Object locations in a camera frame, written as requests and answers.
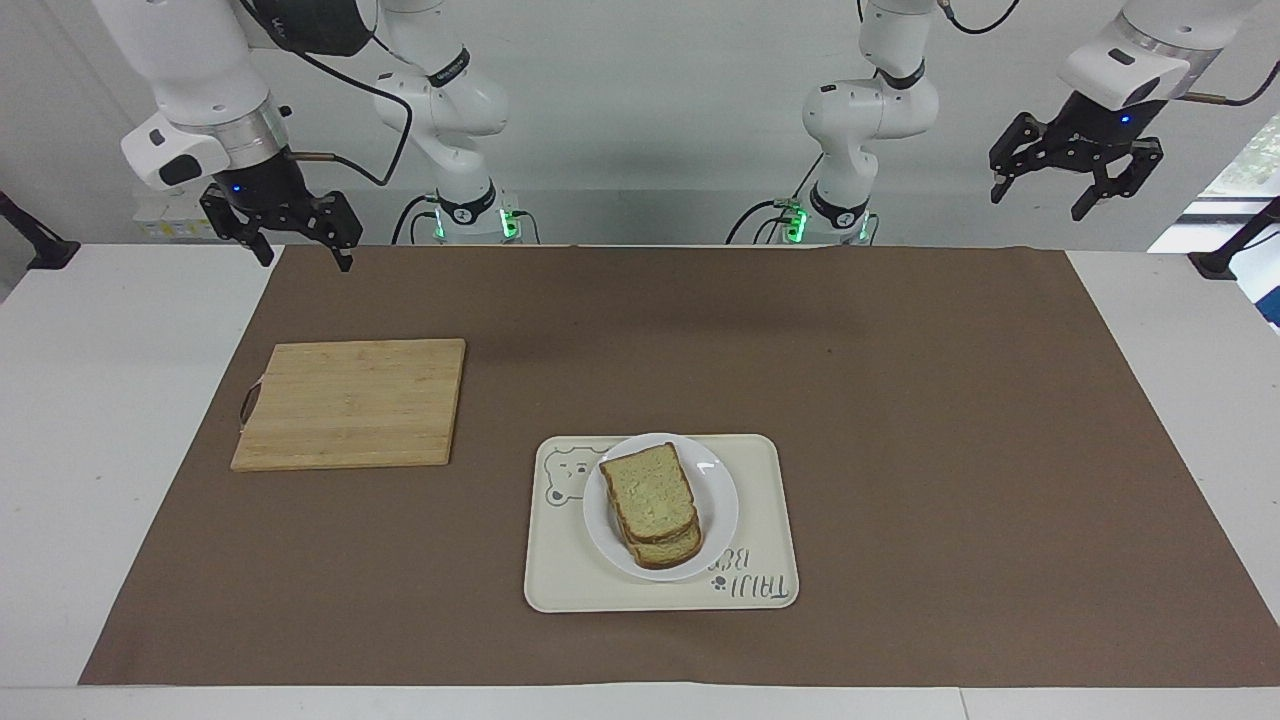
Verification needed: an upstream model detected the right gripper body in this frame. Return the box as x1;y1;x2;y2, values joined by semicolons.
221;152;321;224

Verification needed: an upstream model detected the bread slice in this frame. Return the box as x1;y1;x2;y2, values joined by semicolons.
614;518;705;572
598;442;700;545

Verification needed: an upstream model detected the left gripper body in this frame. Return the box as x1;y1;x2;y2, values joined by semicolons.
1048;90;1169;163

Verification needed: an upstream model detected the black stand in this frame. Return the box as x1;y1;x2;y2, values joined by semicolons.
0;190;82;272
1187;196;1280;282

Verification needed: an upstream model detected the cream rectangular tray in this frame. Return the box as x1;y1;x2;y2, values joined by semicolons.
523;433;801;614

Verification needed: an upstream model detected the black cable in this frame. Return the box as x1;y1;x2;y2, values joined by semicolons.
390;194;442;247
238;0;414;189
1185;60;1280;108
938;0;1023;36
726;198;803;247

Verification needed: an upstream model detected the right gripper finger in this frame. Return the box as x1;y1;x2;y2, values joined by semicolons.
296;189;364;274
199;184;277;268

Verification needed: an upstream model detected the wooden cutting board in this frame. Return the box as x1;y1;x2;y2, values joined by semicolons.
230;338;468;473

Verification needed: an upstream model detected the white round plate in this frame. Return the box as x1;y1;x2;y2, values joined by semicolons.
582;432;741;583

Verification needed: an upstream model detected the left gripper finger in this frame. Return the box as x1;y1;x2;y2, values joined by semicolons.
1070;138;1167;223
988;111;1063;205

